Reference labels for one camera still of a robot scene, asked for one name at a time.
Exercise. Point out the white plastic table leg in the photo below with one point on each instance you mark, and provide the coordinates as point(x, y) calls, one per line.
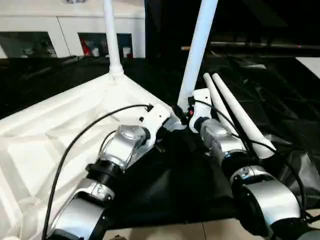
point(112, 37)
point(237, 110)
point(212, 92)
point(197, 50)

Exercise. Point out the white plastic table top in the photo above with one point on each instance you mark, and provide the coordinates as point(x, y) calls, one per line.
point(50, 130)

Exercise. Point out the black mat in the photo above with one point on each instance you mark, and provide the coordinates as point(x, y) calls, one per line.
point(175, 187)

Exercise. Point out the black box with orange label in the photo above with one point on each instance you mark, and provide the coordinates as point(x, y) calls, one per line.
point(162, 25)

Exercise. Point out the white mug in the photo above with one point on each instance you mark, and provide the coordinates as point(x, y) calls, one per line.
point(95, 52)

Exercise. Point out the brown round object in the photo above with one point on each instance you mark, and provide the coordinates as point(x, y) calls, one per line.
point(121, 237)

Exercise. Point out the red bottle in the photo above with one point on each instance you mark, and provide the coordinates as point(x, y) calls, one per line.
point(86, 48)

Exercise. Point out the white flat board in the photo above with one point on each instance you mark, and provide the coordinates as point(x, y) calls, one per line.
point(310, 63)

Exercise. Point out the white cabinet with glass doors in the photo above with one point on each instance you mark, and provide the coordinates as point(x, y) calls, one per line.
point(82, 22)

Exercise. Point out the small grey metallic object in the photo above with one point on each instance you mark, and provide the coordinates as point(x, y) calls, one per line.
point(75, 1)

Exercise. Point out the grey metal rail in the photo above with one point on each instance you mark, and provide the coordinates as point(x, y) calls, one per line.
point(250, 45)

